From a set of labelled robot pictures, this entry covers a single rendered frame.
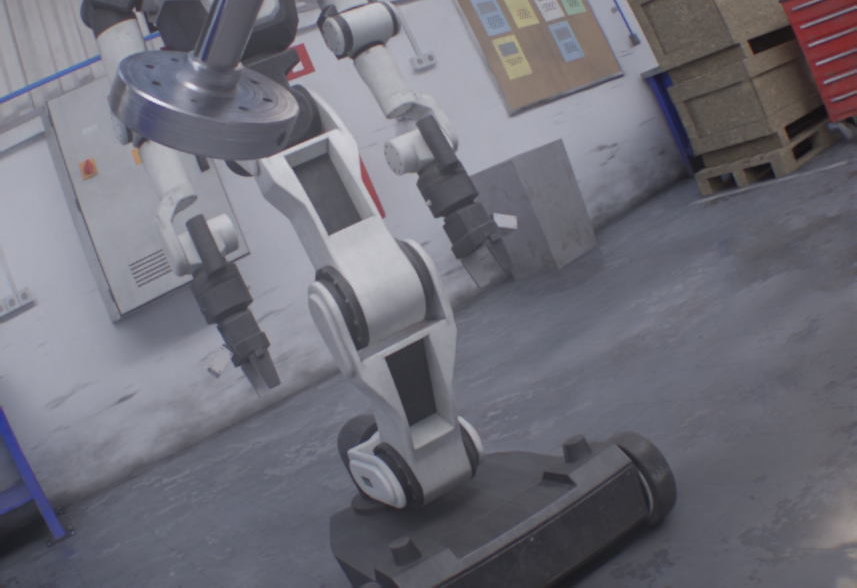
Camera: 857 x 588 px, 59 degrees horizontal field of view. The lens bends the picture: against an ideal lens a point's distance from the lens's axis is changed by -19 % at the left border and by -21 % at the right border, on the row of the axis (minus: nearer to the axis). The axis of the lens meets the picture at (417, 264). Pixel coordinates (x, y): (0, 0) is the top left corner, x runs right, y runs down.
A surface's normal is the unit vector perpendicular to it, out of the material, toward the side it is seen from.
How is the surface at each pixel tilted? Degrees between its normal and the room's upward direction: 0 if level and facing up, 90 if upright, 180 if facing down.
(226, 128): 128
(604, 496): 90
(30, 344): 90
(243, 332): 79
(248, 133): 133
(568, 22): 90
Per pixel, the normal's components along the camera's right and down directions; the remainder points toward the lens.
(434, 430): -0.15, -0.83
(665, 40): -0.80, 0.40
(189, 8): -0.24, 0.33
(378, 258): 0.20, -0.46
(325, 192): 0.32, -0.25
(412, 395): 0.54, 0.38
